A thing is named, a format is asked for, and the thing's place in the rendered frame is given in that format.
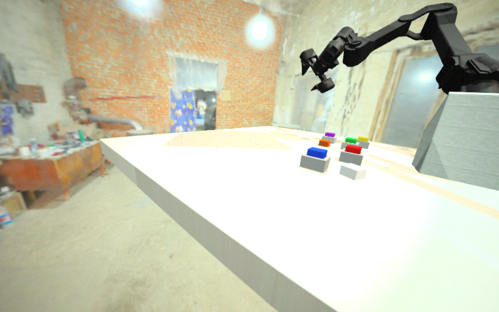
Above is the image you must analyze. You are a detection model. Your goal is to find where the orange block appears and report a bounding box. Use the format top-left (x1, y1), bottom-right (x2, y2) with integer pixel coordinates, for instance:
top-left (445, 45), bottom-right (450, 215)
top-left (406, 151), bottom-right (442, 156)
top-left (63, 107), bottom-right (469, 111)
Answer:
top-left (318, 140), bottom-right (331, 147)

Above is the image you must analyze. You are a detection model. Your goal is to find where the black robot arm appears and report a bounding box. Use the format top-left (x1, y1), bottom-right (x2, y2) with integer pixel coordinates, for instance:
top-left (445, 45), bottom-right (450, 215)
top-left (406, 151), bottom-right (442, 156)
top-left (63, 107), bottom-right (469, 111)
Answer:
top-left (321, 3), bottom-right (499, 95)

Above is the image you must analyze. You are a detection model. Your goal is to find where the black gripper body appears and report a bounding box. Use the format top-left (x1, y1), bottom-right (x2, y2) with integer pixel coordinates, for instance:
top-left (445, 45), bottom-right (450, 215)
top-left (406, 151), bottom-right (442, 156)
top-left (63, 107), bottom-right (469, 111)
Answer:
top-left (300, 49), bottom-right (335, 93)

